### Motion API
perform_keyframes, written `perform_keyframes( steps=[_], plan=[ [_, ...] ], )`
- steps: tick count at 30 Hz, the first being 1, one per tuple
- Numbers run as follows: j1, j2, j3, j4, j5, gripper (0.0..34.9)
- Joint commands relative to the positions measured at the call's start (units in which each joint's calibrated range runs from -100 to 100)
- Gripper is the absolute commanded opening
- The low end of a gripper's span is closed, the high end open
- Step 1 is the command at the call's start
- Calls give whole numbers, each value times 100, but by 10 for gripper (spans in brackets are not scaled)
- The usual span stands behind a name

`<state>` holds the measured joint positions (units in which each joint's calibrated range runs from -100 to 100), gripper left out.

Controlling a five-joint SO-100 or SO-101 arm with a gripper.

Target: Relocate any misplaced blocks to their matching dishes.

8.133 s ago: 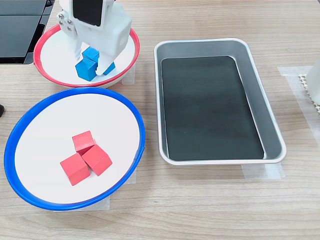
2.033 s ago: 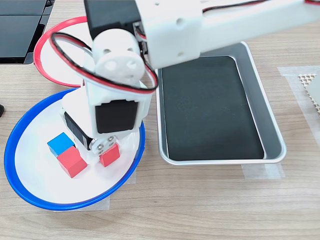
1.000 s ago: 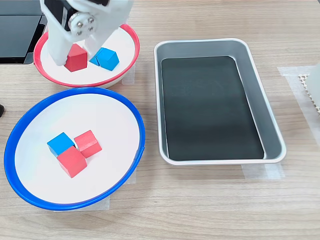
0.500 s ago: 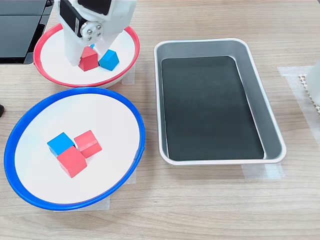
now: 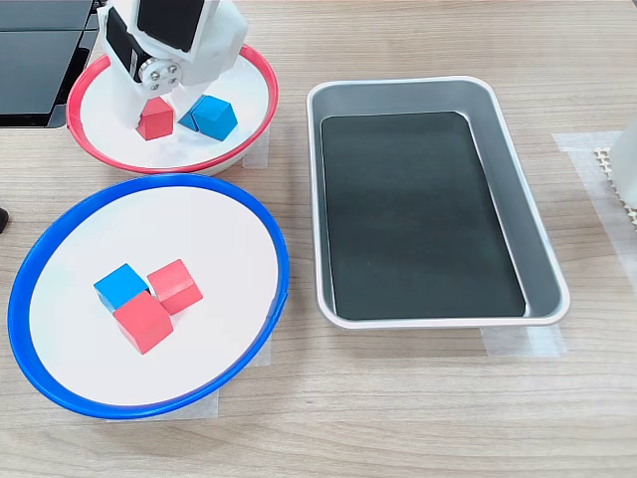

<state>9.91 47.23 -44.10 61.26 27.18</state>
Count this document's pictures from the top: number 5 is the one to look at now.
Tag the pale perforated base plate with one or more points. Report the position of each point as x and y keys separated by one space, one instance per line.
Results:
x=604 y=155

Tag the blue-rimmed white plate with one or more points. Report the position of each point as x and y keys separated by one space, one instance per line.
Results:
x=224 y=239

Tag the black tray mat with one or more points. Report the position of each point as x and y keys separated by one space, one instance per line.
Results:
x=398 y=224

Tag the small black object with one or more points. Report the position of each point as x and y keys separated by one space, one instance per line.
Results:
x=3 y=221

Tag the red-rimmed white plate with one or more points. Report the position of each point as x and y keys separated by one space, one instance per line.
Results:
x=239 y=109

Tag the black flat electronic device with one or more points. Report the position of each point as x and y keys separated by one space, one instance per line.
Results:
x=30 y=74

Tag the blue cube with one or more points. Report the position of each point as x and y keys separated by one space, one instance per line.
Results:
x=214 y=119
x=119 y=286
x=188 y=122

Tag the steel tray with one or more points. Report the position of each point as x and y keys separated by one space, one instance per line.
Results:
x=388 y=94

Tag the red cube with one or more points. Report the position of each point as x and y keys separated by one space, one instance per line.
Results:
x=174 y=286
x=144 y=323
x=156 y=119

